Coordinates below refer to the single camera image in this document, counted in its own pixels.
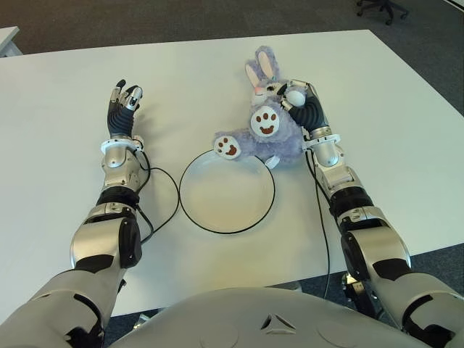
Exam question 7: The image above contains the black office chair base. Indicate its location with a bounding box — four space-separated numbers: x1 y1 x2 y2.
357 0 410 26

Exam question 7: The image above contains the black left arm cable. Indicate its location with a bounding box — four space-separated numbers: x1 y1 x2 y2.
139 152 181 244

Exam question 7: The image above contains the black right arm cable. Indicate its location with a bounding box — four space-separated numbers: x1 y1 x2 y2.
306 150 331 304

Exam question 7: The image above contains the silver robot torso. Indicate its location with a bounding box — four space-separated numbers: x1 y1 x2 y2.
108 286 414 348

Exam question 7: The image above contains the grey side table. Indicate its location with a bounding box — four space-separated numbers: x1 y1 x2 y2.
0 25 23 58

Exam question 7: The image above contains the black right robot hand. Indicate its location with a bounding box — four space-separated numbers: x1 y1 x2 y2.
277 78 330 134

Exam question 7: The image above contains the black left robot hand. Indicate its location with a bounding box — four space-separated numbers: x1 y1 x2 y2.
107 78 144 139

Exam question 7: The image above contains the white plate black rim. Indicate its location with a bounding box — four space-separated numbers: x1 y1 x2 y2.
179 149 277 235

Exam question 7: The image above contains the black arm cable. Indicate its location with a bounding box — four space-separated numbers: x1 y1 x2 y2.
306 150 331 304
139 152 181 244

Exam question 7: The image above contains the purple plush bunny doll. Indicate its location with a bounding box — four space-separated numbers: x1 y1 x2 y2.
212 46 312 167

